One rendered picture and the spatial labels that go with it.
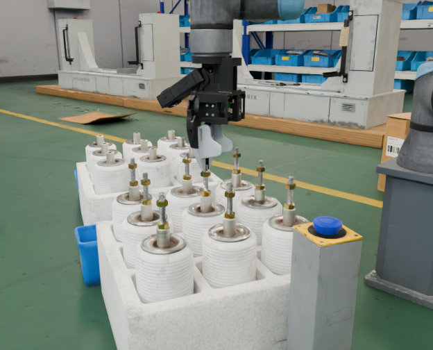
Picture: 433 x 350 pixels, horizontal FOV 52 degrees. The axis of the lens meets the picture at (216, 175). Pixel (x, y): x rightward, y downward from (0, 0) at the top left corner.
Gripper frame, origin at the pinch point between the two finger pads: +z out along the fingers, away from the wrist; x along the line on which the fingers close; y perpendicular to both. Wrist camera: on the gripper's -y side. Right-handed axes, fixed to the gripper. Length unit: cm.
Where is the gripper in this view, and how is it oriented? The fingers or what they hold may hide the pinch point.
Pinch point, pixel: (202, 162)
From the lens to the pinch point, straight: 84.9
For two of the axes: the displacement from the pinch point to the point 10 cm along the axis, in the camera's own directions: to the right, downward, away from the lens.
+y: 8.7, 1.4, -4.7
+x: 5.0, -2.5, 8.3
